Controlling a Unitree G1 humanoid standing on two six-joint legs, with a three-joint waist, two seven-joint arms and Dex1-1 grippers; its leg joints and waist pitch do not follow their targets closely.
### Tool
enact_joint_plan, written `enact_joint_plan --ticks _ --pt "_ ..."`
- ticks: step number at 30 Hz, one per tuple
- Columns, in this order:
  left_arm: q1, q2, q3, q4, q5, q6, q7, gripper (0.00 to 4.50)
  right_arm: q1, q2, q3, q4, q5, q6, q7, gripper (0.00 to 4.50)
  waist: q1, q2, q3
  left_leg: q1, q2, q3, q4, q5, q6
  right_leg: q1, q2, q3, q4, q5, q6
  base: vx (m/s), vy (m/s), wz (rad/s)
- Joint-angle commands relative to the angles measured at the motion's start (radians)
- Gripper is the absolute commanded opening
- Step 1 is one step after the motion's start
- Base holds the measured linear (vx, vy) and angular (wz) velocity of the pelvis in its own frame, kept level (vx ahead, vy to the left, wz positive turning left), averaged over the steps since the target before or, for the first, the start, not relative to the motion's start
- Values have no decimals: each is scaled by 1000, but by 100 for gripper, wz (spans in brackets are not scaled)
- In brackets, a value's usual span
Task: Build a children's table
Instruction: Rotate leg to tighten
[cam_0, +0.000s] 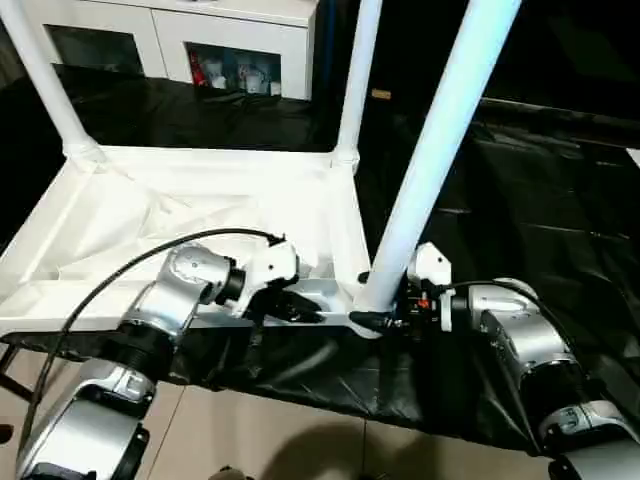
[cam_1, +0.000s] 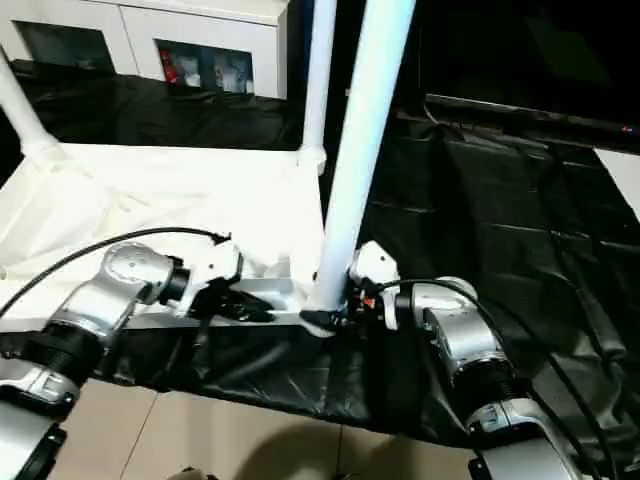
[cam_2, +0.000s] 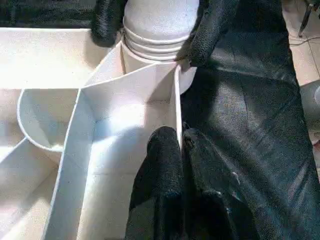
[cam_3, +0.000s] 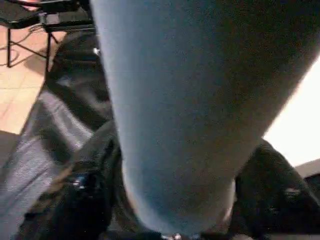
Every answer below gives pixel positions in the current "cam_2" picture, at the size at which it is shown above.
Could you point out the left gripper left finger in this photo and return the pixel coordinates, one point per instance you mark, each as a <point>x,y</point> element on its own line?
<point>160,187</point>

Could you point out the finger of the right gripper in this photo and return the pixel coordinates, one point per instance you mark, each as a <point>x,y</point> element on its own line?
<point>107,22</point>
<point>205,37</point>

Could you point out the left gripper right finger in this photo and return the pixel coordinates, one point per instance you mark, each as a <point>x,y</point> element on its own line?
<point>212,200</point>

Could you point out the white plastic table leg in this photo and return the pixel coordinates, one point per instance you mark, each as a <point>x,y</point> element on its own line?
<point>160,25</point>

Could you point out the white plastic table top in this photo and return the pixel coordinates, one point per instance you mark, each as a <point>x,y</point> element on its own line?
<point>50,75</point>

